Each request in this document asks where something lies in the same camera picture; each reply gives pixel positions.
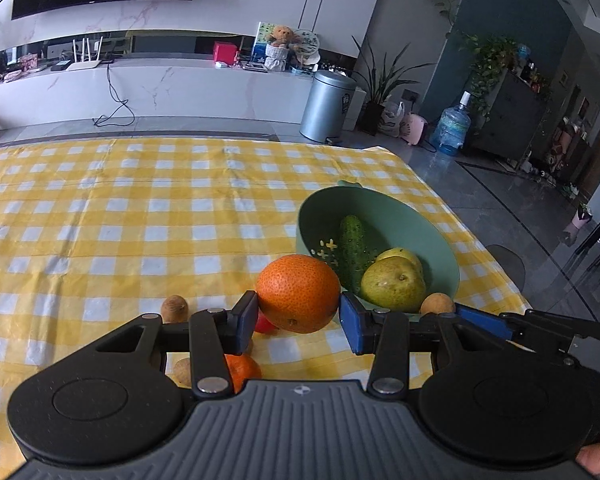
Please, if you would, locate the small brown longan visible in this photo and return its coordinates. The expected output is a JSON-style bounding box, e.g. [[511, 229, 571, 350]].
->
[[173, 357, 195, 388], [161, 295, 189, 325], [420, 292, 456, 317]]

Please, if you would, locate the green pothos plant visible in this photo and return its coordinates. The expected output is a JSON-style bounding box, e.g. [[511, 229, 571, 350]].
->
[[460, 34, 518, 126]]

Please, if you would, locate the white router with antennas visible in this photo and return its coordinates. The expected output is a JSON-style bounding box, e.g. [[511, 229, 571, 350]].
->
[[66, 37, 103, 71]]

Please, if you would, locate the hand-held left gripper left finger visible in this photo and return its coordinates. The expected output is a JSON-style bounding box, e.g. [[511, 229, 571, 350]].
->
[[80, 290, 259, 398]]

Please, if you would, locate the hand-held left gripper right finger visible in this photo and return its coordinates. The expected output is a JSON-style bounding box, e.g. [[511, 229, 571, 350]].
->
[[339, 292, 511, 398]]

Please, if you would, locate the dark grey cabinet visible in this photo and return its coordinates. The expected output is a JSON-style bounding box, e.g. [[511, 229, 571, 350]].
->
[[472, 67, 551, 161]]

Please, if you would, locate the green plastic colander bowl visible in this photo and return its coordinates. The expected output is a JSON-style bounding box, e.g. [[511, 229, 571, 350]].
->
[[295, 180, 461, 318]]

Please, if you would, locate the grey metal trash can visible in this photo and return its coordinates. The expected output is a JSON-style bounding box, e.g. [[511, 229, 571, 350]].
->
[[300, 70, 357, 143]]

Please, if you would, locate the blue green picture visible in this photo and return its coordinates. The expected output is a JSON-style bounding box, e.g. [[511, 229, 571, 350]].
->
[[252, 21, 281, 63]]

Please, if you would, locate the blue water jug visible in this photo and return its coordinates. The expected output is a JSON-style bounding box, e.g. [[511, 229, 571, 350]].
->
[[431, 91, 472, 157]]

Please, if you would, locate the potted long-leaf plant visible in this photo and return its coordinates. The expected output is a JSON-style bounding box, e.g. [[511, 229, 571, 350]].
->
[[352, 35, 431, 136]]

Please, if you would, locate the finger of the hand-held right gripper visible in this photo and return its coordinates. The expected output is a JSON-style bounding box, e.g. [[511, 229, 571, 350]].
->
[[455, 304, 600, 346], [512, 339, 583, 367]]

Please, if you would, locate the green cucumber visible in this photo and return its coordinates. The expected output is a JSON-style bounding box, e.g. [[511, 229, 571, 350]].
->
[[337, 215, 376, 293]]

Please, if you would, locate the white plastic bag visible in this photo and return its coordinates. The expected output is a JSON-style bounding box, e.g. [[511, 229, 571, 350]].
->
[[377, 101, 406, 137]]

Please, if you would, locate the white marble media console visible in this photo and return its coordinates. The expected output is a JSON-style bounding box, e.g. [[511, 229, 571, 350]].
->
[[0, 55, 366, 133]]

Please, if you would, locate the green yellow pear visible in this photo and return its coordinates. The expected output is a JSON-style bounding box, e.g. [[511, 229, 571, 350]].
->
[[375, 247, 425, 276], [360, 256, 427, 314]]

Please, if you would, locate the white woven basket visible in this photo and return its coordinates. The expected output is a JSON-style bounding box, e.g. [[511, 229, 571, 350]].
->
[[265, 42, 290, 72]]

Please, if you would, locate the yellow checked tablecloth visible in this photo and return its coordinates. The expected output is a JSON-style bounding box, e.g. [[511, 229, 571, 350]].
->
[[0, 136, 533, 441]]

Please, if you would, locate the round painted hand fan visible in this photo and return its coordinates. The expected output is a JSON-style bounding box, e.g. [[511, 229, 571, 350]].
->
[[292, 30, 323, 58]]

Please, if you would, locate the orange tangerine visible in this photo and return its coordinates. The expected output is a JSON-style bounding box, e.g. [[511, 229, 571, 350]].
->
[[224, 353, 262, 395], [255, 254, 342, 334]]

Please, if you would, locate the black power cable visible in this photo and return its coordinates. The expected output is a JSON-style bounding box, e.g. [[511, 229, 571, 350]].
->
[[92, 62, 136, 127]]

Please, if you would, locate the pink space heater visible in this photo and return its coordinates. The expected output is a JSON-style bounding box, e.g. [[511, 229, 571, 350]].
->
[[400, 114, 429, 145]]

